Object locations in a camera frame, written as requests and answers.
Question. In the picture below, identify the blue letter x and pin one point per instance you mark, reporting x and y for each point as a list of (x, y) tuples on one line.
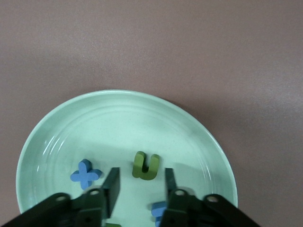
[(85, 176)]

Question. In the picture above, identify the green letter g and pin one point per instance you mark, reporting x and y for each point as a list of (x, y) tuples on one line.
[(112, 225)]

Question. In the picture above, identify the green letter u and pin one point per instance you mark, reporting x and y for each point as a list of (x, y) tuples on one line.
[(144, 176)]

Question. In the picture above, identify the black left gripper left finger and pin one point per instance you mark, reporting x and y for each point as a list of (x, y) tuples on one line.
[(90, 208)]

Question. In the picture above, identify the blue letter E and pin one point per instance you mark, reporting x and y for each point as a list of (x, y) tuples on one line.
[(157, 209)]

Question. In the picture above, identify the green plate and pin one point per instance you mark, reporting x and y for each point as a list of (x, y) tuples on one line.
[(118, 123)]

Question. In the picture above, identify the brown table cover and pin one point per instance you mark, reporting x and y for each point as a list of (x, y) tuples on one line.
[(213, 47)]

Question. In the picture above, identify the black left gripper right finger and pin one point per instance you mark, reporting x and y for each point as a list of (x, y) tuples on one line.
[(180, 210)]

